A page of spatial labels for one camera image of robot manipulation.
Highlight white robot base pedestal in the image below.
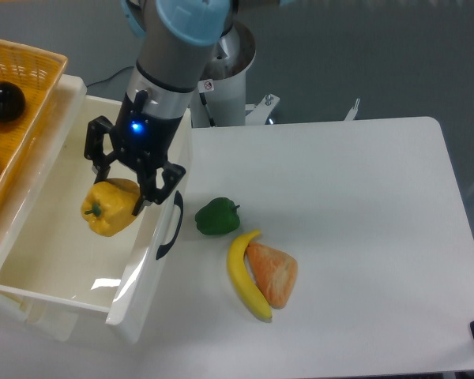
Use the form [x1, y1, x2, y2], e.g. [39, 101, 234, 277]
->
[190, 21, 256, 128]

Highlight dark blue drawer handle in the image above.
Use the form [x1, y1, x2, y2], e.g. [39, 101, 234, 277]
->
[156, 190, 184, 261]

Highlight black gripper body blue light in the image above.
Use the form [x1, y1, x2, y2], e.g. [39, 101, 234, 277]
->
[107, 89, 182, 186]

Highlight white open upper drawer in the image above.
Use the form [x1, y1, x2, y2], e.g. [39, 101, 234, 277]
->
[0, 96, 185, 343]

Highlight black glossy ball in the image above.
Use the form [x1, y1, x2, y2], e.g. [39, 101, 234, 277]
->
[0, 81, 26, 122]

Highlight white drawer cabinet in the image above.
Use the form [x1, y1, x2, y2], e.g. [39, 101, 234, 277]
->
[0, 75, 86, 341]

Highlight black cable on floor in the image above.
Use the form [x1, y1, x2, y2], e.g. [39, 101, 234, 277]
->
[85, 66, 136, 88]

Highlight green bell pepper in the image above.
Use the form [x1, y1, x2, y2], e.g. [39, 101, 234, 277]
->
[195, 197, 240, 235]

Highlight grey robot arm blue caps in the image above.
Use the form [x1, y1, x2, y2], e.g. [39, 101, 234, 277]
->
[84, 1, 261, 216]

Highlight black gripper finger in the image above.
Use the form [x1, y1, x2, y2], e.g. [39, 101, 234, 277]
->
[84, 116, 115, 184]
[132, 162, 186, 216]

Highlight orange bread wedge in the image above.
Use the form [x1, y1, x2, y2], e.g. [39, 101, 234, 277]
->
[246, 242, 298, 309]

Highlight white table clamp bracket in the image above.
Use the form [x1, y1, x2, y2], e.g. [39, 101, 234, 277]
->
[245, 93, 280, 126]

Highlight yellow banana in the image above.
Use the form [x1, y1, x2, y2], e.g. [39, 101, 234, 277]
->
[227, 230, 273, 322]

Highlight orange woven plastic basket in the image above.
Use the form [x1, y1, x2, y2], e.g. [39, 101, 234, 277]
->
[0, 39, 68, 209]

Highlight yellow bell pepper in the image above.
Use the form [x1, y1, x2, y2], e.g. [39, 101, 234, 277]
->
[81, 178, 140, 237]

